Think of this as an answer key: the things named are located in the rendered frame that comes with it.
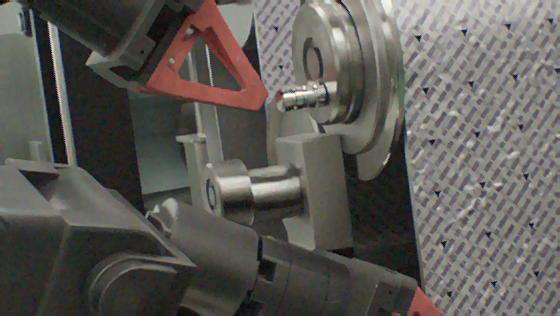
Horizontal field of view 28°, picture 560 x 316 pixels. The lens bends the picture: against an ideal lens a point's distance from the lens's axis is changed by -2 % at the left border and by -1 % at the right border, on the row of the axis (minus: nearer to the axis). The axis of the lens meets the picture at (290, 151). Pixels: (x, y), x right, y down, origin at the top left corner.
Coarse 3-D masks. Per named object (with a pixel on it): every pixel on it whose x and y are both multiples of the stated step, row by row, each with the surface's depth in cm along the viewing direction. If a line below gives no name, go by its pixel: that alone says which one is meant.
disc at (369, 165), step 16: (304, 0) 74; (368, 0) 64; (384, 0) 63; (384, 16) 63; (384, 32) 63; (384, 48) 63; (400, 48) 62; (384, 64) 64; (400, 64) 62; (384, 80) 64; (400, 80) 62; (384, 96) 64; (400, 96) 63; (384, 112) 65; (400, 112) 63; (320, 128) 75; (384, 128) 65; (400, 128) 64; (384, 144) 65; (352, 160) 70; (368, 160) 68; (384, 160) 66; (352, 176) 71; (368, 176) 68
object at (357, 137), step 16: (320, 0) 70; (352, 0) 65; (352, 16) 66; (368, 16) 64; (368, 32) 64; (368, 48) 64; (368, 64) 65; (368, 80) 65; (368, 96) 65; (368, 112) 66; (336, 128) 71; (352, 128) 68; (368, 128) 66; (352, 144) 69; (368, 144) 67; (400, 144) 69
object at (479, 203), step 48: (432, 144) 64; (480, 144) 65; (528, 144) 66; (432, 192) 64; (480, 192) 66; (528, 192) 67; (432, 240) 65; (480, 240) 66; (528, 240) 67; (432, 288) 65; (480, 288) 66; (528, 288) 67
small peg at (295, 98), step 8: (296, 88) 67; (304, 88) 67; (312, 88) 67; (320, 88) 67; (280, 96) 66; (288, 96) 66; (296, 96) 66; (304, 96) 67; (312, 96) 67; (320, 96) 67; (280, 104) 67; (288, 104) 66; (296, 104) 66; (304, 104) 67; (312, 104) 67; (320, 104) 67
